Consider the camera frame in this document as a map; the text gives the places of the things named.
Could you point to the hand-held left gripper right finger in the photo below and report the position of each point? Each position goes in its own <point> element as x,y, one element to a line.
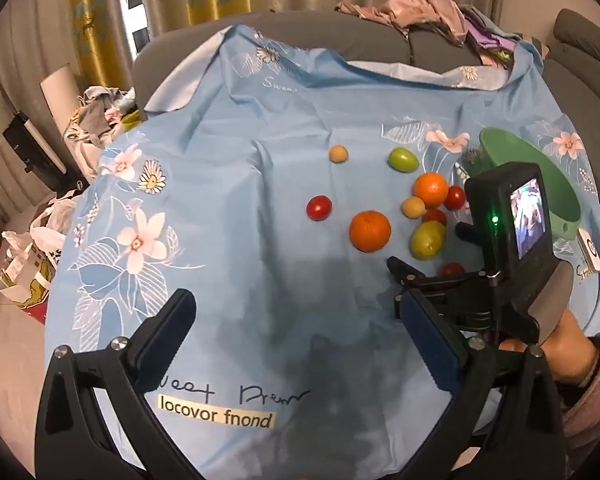
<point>430,342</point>

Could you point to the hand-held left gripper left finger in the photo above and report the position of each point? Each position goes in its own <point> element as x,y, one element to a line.
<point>167,332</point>

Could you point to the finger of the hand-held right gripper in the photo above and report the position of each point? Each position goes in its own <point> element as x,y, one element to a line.
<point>407,267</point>

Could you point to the red cherry tomato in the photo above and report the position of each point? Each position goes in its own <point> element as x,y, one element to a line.
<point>456,197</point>
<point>318,207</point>
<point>451,270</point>
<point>436,216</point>

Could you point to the large orange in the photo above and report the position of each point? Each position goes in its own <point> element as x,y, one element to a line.
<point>370,230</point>

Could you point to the green bowl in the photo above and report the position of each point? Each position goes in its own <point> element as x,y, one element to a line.
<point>545,180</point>

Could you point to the small orange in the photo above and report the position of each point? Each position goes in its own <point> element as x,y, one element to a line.
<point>430,189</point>

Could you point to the person's right forearm pink sleeve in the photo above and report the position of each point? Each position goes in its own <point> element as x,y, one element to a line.
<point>597,400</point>

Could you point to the person's right hand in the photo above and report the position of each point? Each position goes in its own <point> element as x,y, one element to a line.
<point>570,350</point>

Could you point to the tan longan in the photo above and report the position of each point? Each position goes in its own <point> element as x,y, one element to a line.
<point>413,207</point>
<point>338,154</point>

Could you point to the small white device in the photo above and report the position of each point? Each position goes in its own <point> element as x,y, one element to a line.
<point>591,252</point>

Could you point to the red and white carton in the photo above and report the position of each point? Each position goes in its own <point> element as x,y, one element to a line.
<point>27,290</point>

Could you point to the white plastic bags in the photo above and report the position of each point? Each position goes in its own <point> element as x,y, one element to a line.
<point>45,230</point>

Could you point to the purple clothes pile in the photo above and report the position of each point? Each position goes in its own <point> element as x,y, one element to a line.
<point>485,40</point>

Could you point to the blue floral bedsheet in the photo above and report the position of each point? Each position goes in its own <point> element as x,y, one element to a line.
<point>260,160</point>

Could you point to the pink clothes pile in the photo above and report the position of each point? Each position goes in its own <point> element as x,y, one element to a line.
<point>420,7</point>

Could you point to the mixed clothes heap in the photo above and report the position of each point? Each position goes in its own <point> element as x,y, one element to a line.
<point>97,115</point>

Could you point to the black box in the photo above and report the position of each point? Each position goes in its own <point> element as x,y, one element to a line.
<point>30,150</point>

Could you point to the grey sofa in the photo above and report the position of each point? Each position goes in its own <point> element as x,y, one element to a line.
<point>330,35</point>

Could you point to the white board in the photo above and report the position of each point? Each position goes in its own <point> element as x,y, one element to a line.
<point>60,95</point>

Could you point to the yellow patterned curtain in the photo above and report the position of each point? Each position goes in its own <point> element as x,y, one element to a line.
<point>97,25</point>

